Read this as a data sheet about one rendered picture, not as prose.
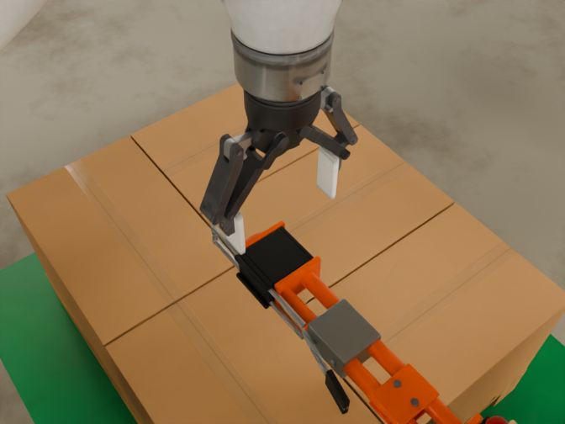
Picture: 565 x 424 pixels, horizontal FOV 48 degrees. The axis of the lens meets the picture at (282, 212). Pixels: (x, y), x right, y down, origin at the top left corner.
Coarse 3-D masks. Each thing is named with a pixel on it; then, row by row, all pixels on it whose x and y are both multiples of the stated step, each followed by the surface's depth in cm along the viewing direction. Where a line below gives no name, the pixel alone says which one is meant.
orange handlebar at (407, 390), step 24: (288, 288) 83; (312, 288) 83; (312, 312) 81; (384, 360) 76; (360, 384) 75; (384, 384) 74; (408, 384) 74; (384, 408) 72; (408, 408) 72; (432, 408) 73
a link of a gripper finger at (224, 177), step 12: (240, 156) 62; (216, 168) 64; (228, 168) 63; (240, 168) 63; (216, 180) 64; (228, 180) 63; (216, 192) 64; (228, 192) 64; (204, 204) 66; (216, 204) 65; (216, 216) 66
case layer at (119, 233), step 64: (192, 128) 198; (320, 128) 198; (64, 192) 181; (128, 192) 181; (192, 192) 181; (256, 192) 181; (320, 192) 181; (384, 192) 181; (64, 256) 167; (128, 256) 167; (192, 256) 167; (320, 256) 167; (384, 256) 167; (448, 256) 167; (512, 256) 167; (128, 320) 155; (192, 320) 155; (256, 320) 155; (384, 320) 155; (448, 320) 155; (512, 320) 155; (128, 384) 146; (192, 384) 145; (256, 384) 145; (320, 384) 145; (448, 384) 145
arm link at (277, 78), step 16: (240, 48) 54; (320, 48) 54; (240, 64) 56; (256, 64) 54; (272, 64) 53; (288, 64) 53; (304, 64) 54; (320, 64) 55; (240, 80) 57; (256, 80) 55; (272, 80) 55; (288, 80) 55; (304, 80) 56; (320, 80) 57; (256, 96) 57; (272, 96) 56; (288, 96) 56; (304, 96) 57
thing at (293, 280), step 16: (256, 240) 86; (272, 240) 86; (288, 240) 86; (256, 256) 84; (272, 256) 84; (288, 256) 84; (304, 256) 84; (272, 272) 82; (288, 272) 82; (304, 272) 83; (304, 288) 86
